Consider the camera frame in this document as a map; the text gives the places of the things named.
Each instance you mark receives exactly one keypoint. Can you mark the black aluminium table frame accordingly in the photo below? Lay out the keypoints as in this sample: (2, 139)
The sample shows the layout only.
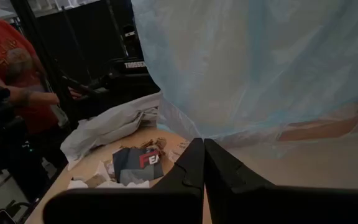
(43, 62)

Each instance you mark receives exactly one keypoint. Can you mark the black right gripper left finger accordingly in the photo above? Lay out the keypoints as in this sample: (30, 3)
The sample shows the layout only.
(166, 205)

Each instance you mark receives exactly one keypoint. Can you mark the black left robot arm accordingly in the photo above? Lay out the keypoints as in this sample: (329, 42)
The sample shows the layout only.
(132, 81)

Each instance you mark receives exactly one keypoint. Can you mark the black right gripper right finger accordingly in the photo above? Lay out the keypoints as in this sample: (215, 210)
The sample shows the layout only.
(259, 205)

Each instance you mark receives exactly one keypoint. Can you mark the translucent blue trash bag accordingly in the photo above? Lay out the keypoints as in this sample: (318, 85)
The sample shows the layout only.
(244, 62)

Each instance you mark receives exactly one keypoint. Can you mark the person's forearm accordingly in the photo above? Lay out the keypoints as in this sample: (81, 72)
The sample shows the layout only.
(39, 98)

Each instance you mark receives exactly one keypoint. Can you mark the person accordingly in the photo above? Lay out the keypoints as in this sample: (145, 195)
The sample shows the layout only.
(8, 56)

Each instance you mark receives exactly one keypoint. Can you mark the dark phone with pale rim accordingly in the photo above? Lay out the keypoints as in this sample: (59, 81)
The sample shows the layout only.
(0, 217)

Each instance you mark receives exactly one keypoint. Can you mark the brown cardboard piece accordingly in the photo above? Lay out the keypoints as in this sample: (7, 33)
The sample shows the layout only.
(95, 181)

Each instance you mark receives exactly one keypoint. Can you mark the person's hand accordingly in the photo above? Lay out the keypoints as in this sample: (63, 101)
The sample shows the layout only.
(75, 93)

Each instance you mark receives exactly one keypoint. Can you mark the brown paper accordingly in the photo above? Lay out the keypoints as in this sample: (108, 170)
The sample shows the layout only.
(154, 144)

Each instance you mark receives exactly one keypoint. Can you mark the grey plastic shopping bag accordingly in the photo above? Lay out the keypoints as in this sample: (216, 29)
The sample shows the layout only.
(104, 127)

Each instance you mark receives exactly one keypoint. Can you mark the dark striped snack wrapper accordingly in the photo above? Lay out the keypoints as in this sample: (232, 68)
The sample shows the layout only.
(135, 168)

